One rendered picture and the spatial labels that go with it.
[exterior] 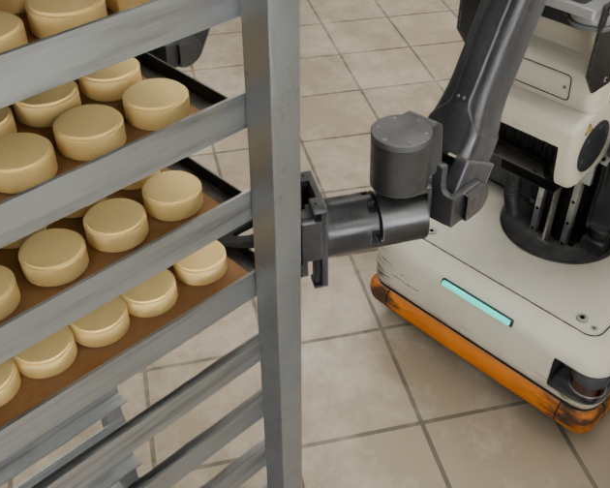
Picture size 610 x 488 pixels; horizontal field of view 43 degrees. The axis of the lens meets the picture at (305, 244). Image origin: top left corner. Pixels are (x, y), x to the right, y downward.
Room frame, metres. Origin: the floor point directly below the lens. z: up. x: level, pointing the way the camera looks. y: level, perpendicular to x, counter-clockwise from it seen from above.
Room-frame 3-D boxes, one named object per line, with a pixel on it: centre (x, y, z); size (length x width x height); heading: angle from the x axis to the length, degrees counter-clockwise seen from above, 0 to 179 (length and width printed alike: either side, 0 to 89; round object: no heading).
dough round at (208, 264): (0.54, 0.10, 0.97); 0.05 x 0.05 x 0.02
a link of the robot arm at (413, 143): (0.63, -0.12, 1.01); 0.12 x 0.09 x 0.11; 136
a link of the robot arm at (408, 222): (0.61, -0.09, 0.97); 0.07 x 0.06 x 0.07; 104
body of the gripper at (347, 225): (0.59, -0.03, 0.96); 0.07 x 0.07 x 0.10; 14
